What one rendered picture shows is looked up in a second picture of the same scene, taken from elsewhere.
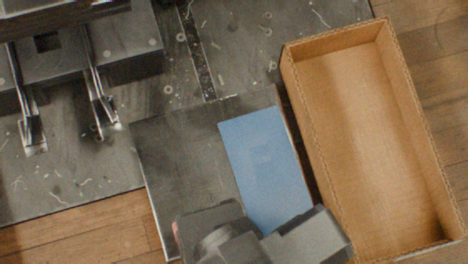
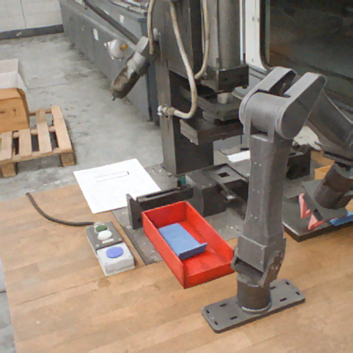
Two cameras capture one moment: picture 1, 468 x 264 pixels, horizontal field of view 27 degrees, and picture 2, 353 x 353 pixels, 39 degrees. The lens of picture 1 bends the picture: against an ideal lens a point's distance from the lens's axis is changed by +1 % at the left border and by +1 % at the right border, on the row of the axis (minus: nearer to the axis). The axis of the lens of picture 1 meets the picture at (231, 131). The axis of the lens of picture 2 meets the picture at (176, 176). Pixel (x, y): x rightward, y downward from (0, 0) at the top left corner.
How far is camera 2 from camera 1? 0.97 m
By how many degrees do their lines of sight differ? 49
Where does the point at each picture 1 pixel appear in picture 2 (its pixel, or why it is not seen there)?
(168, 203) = (289, 221)
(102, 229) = not seen: hidden behind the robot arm
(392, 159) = not seen: outside the picture
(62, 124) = (232, 215)
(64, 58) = (232, 177)
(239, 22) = (291, 185)
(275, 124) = not seen: hidden behind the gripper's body
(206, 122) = (293, 202)
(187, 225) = (306, 185)
